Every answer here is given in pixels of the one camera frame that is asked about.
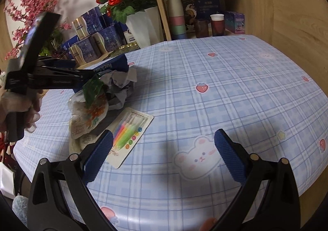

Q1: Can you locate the green snack packet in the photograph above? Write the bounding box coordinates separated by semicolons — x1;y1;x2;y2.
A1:
82;75;104;109

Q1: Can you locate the blue gift box top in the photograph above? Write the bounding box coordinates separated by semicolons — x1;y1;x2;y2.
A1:
72;7;105;40

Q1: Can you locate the blue gift box lower left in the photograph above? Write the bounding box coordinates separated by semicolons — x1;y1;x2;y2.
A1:
69;38;101;66

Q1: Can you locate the person left hand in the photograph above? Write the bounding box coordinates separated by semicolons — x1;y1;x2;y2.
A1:
1;88;43;132

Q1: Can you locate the red paper cup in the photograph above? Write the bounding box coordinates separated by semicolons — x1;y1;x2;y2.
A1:
210;14;225;37

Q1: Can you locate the colourful candle pack card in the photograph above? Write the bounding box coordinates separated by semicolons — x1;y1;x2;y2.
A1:
106;107;154;169

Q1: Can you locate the blue gift box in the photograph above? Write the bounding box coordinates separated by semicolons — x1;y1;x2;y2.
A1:
92;24;122;55
72;7;105;40
69;38;101;66

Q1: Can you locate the blue coffee box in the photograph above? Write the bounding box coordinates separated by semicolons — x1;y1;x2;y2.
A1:
73;54;129;93

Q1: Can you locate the grey white paper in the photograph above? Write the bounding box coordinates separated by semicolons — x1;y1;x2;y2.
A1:
100;68;137;111

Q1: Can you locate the white square flower pot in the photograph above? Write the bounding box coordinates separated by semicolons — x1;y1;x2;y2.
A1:
126;6;164;49

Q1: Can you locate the gold decorative tray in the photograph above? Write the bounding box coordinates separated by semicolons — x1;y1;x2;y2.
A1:
108;42;140;58

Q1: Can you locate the blue gift box lower right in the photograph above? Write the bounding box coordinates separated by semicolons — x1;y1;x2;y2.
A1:
92;24;122;55

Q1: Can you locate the person right hand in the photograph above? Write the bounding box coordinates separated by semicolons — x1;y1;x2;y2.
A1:
199;218;217;231

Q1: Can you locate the pink cherry blossom plant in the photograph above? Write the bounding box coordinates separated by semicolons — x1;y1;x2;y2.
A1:
3;0;59;60

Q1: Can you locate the clear floral plastic bag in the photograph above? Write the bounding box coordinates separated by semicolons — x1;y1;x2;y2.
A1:
68;90;108;140

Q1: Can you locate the stack of pastel cups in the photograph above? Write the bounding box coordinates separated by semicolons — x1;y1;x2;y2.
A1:
167;0;187;40

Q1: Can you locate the purple small box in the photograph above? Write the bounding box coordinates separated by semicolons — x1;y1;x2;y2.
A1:
225;11;245;34

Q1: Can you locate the blue plaid tablecloth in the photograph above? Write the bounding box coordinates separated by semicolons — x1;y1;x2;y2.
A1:
13;34;328;231

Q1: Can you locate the dark brown glass cup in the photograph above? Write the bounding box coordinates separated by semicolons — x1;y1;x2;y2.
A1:
194;19;209;38

